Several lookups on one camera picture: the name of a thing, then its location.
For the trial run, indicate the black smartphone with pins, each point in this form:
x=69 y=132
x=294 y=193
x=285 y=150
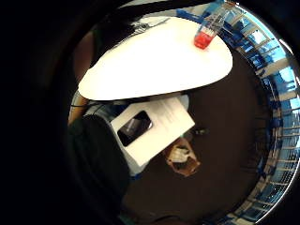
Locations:
x=135 y=128

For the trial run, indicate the white paper sheet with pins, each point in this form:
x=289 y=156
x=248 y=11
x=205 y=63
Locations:
x=168 y=125

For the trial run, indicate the white item in cardboard box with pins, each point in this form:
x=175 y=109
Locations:
x=181 y=154

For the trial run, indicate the brown cardboard box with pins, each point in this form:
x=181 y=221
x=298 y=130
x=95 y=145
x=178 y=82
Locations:
x=187 y=167

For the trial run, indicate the small black object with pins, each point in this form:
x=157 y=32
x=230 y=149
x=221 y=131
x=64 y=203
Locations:
x=200 y=131

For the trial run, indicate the clear bottle with red liquid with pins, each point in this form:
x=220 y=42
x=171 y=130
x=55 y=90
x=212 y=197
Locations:
x=210 y=28

